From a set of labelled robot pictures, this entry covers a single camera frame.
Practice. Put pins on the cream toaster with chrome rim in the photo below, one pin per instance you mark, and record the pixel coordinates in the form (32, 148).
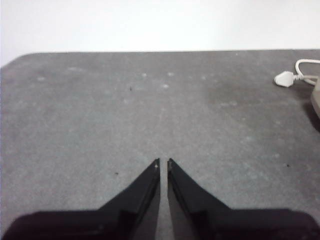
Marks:
(317, 97)

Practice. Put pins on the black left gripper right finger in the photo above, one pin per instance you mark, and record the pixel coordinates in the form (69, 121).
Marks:
(200, 220)

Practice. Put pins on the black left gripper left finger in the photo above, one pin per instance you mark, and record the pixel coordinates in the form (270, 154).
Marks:
(125, 220)

